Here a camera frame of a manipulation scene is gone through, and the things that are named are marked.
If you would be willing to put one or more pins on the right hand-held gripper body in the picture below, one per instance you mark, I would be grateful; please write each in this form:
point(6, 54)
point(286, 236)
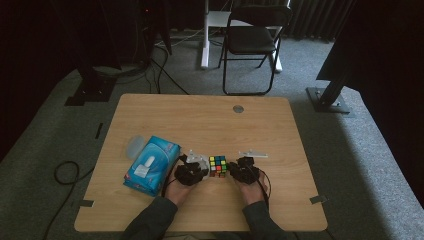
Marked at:
point(246, 171)

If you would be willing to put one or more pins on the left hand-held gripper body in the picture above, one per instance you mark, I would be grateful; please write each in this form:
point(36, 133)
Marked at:
point(185, 175)

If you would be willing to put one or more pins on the white wet wipe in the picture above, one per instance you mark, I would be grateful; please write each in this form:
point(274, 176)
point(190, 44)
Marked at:
point(206, 174)

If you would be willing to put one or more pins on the multicoloured puzzle cube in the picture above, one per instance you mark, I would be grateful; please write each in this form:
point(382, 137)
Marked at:
point(218, 166)

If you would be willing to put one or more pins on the blue wet wipes pack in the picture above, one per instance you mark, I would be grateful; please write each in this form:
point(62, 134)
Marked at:
point(160, 150)

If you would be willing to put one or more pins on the person's left hand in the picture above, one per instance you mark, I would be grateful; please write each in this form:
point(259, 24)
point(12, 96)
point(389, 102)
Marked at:
point(180, 193)

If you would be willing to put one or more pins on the person's right hand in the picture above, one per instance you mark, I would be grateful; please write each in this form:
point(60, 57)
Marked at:
point(253, 193)

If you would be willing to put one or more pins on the grey round table grommet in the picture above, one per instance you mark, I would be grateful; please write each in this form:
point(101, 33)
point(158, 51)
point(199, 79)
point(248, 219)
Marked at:
point(238, 109)

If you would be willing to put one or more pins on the translucent plastic lid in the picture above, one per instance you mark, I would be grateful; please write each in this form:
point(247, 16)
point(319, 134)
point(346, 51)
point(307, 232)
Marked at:
point(134, 146)

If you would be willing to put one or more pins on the person's lap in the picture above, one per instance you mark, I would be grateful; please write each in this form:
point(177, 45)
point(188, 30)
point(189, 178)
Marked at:
point(190, 236)

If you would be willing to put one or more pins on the black tape strip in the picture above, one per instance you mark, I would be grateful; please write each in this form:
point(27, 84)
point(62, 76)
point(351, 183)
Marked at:
point(99, 130)

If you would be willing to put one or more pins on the black stand with metal base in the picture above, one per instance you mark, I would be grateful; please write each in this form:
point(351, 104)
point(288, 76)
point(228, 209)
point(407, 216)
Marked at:
point(328, 101)

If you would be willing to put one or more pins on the black stand with square base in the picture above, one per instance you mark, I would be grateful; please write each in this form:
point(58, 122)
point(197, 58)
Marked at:
point(91, 93)

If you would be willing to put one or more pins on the black folding chair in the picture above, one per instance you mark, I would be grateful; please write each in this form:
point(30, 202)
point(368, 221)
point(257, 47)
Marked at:
point(250, 40)

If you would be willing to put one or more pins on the black equipment rack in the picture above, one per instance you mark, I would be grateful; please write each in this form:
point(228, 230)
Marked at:
point(151, 30)

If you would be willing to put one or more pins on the dark pleated curtain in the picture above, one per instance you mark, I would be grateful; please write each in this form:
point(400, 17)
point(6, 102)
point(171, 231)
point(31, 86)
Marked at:
point(316, 20)

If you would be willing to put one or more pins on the white desk frame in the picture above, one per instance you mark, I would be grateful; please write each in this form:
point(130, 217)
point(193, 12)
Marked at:
point(205, 50)

